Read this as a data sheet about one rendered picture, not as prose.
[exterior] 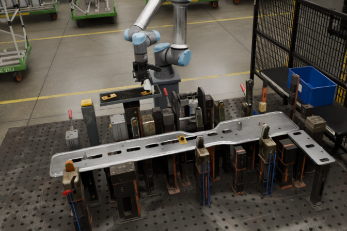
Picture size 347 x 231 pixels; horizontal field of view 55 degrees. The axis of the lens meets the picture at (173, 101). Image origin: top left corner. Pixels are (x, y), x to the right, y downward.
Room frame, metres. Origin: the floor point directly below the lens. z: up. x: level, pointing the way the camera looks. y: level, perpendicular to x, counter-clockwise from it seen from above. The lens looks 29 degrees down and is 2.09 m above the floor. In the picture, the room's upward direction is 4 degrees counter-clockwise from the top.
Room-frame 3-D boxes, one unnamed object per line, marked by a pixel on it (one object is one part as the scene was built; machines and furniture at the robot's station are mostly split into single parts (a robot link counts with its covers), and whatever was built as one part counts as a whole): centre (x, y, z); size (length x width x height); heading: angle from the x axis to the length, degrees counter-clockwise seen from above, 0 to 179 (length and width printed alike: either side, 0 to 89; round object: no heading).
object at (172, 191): (1.51, 0.04, 0.84); 0.17 x 0.06 x 0.29; 12
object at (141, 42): (1.81, 0.17, 1.48); 0.09 x 0.08 x 0.11; 144
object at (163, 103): (2.19, 0.05, 0.90); 0.21 x 0.21 x 0.40; 8
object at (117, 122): (1.62, 0.32, 0.90); 0.13 x 0.10 x 0.41; 12
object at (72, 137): (1.57, 0.58, 0.88); 0.11 x 0.10 x 0.36; 12
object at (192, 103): (1.75, -0.09, 0.94); 0.18 x 0.13 x 0.49; 102
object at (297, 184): (1.46, -0.68, 0.84); 0.11 x 0.06 x 0.29; 12
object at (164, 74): (2.19, 0.05, 1.15); 0.15 x 0.15 x 0.10
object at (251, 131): (1.52, -0.02, 1.00); 1.38 x 0.22 x 0.02; 102
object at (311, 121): (1.56, -0.79, 0.88); 0.08 x 0.08 x 0.36; 12
